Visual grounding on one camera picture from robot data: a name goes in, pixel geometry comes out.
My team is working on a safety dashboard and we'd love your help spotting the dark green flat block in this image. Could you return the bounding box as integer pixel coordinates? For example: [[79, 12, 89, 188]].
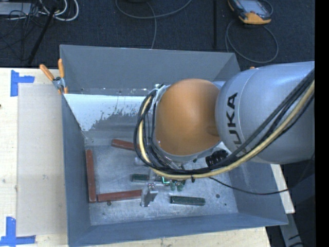
[[170, 195, 207, 207], [132, 173, 151, 183]]

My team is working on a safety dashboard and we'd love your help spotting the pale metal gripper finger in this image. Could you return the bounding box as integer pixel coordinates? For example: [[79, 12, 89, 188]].
[[134, 156, 151, 167], [140, 181, 159, 207]]

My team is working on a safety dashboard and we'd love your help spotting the grey metal bin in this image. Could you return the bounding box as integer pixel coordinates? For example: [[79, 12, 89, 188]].
[[59, 44, 289, 247]]

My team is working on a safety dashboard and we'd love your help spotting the red-brown flat block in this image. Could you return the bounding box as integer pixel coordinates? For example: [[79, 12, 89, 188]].
[[96, 189, 143, 203], [85, 149, 97, 203], [111, 138, 137, 152]]

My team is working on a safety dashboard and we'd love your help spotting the pale flat board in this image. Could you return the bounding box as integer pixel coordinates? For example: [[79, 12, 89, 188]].
[[16, 83, 68, 237]]

